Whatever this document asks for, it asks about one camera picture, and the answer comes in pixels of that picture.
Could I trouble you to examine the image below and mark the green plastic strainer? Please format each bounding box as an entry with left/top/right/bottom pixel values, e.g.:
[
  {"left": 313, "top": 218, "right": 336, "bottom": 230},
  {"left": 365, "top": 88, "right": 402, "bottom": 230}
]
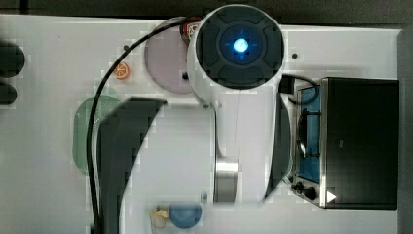
[{"left": 72, "top": 95, "right": 120, "bottom": 175}]

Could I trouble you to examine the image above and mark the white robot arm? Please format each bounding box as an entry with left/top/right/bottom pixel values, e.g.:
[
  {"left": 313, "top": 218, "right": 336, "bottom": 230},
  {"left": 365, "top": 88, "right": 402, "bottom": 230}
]
[{"left": 96, "top": 4, "right": 285, "bottom": 234}]

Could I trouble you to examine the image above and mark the purple round plate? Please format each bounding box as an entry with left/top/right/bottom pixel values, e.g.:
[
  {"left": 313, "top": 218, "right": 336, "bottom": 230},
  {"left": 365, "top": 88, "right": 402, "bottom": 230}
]
[{"left": 144, "top": 25, "right": 192, "bottom": 95}]

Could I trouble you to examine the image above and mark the red ketchup bottle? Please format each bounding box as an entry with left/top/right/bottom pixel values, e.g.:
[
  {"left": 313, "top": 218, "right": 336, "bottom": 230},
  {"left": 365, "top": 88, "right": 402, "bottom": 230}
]
[{"left": 180, "top": 21, "right": 200, "bottom": 45}]

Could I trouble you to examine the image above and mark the orange slice toy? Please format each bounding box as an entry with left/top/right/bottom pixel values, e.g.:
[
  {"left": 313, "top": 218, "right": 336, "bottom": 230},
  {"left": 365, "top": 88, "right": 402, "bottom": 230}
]
[{"left": 113, "top": 62, "right": 131, "bottom": 80}]

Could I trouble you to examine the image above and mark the blue bowl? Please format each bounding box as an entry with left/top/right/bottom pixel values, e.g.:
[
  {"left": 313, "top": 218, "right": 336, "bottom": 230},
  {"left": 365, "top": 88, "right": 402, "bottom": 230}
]
[{"left": 169, "top": 204, "right": 203, "bottom": 229}]

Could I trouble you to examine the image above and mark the yellow toy food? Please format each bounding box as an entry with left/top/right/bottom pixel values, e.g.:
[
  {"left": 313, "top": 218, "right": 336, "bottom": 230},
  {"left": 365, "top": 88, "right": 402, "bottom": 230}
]
[{"left": 150, "top": 207, "right": 169, "bottom": 228}]

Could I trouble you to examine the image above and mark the black toaster oven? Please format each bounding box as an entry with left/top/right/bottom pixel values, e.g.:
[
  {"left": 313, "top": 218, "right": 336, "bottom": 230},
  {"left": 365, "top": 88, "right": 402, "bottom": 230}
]
[{"left": 291, "top": 77, "right": 399, "bottom": 210}]

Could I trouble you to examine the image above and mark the small black cylinder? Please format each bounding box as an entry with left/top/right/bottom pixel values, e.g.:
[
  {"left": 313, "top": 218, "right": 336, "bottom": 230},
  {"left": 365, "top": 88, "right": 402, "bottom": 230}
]
[{"left": 0, "top": 82, "right": 18, "bottom": 105}]

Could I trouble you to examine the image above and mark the large black cylinder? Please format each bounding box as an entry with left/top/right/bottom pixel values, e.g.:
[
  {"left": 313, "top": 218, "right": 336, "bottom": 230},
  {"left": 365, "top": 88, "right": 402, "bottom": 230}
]
[{"left": 0, "top": 40, "right": 25, "bottom": 78}]

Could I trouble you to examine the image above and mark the black oven power cable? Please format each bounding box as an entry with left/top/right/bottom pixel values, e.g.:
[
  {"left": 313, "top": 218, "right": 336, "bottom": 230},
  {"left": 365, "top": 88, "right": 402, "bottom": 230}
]
[{"left": 278, "top": 74, "right": 320, "bottom": 106}]

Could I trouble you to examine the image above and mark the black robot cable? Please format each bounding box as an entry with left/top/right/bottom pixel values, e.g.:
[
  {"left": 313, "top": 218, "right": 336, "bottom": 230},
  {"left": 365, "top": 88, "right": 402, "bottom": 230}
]
[{"left": 86, "top": 16, "right": 203, "bottom": 234}]

